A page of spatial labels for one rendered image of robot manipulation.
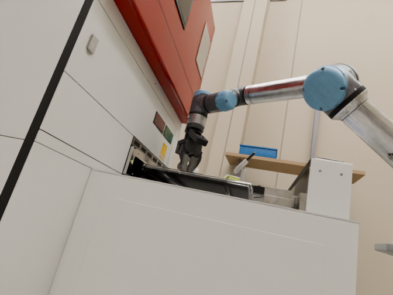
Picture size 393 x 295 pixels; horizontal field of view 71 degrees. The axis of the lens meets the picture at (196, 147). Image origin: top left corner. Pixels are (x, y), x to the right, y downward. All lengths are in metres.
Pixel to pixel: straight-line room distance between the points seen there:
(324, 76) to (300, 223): 0.39
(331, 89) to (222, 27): 3.46
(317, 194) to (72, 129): 0.58
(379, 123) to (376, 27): 3.37
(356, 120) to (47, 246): 0.80
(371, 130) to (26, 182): 0.80
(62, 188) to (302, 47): 3.50
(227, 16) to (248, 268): 3.92
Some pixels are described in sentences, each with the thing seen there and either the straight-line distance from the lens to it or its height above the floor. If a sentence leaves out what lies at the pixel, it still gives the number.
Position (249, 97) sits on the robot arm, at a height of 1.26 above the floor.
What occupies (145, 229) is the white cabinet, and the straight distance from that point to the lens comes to 0.66.
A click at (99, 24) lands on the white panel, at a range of 0.74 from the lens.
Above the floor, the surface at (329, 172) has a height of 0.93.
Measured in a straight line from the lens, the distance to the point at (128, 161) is 0.90.
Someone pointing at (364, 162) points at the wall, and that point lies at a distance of 3.28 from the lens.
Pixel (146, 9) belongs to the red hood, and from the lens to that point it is 0.85.
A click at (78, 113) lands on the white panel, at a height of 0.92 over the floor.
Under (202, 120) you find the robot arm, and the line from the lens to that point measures 1.07.
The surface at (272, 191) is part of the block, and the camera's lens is 0.88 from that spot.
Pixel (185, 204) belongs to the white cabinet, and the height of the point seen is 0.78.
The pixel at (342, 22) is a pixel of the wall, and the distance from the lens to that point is 4.15.
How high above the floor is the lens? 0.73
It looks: 17 degrees up
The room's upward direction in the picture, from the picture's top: 13 degrees clockwise
